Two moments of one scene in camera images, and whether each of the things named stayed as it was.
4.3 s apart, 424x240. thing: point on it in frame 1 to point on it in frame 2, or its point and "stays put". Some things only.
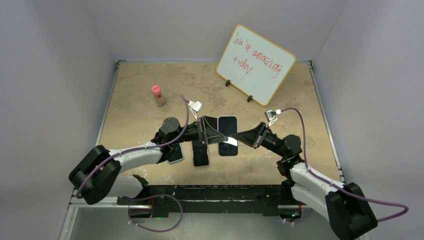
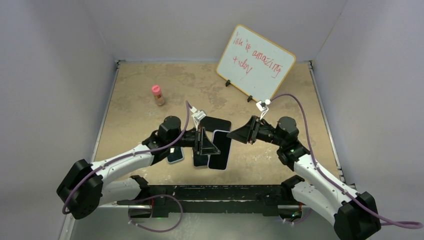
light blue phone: (176, 154) stays put
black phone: (200, 153) stays put
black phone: (228, 126) to (222, 142)
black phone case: (210, 121) stays put
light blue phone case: (180, 160) stays put
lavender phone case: (227, 125) to (223, 143)
